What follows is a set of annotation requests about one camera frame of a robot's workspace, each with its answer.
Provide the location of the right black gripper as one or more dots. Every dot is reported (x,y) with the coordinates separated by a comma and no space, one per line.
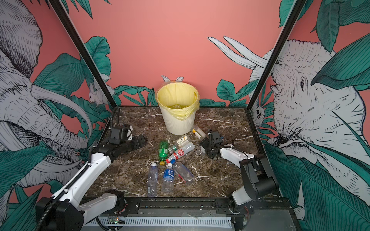
(205,142)

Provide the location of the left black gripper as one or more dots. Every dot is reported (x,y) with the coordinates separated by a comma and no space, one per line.
(137,144)

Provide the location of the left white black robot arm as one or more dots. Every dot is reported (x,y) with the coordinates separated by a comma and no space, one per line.
(64,210)

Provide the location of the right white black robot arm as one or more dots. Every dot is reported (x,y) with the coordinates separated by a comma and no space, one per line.
(257,174)

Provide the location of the white ribbed plastic bin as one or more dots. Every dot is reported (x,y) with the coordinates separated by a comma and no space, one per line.
(176,126)

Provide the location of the yellow plastic bin liner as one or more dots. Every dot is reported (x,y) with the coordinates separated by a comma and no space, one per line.
(179,99)

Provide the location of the clear bottle orange label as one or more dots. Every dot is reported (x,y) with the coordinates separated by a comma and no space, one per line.
(198,132)

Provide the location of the clear bottle red label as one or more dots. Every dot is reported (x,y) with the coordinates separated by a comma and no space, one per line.
(181,152)

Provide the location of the small clear bottle cream label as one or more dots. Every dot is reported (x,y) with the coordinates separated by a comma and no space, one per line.
(178,144)

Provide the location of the green bottle green label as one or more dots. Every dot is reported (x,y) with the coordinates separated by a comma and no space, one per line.
(163,152)

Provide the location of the crushed clear bottle blue cap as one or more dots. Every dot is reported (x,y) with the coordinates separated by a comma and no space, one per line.
(183,172)

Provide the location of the clear bottle white cap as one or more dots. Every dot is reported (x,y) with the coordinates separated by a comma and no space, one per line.
(152,182)

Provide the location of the blue label bottle white cap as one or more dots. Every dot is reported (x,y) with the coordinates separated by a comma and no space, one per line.
(168,179)

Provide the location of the white perforated vent strip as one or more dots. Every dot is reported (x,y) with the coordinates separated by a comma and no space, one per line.
(223,222)

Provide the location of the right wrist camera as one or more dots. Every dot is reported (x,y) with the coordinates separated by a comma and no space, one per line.
(215,138)

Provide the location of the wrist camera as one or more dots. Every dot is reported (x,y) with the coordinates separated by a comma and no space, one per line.
(215,138)
(120,134)

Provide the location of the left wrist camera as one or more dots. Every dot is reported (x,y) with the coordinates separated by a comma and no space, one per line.
(120,134)

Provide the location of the black front rail frame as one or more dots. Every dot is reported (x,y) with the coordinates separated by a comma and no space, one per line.
(222,205)

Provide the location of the left black corner post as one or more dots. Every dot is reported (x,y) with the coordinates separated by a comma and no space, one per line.
(60,11)

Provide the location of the black corner post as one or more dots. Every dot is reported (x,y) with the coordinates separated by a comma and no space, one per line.
(285,33)
(60,11)

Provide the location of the right black corner post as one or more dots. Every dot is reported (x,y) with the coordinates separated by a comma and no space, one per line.
(285,33)

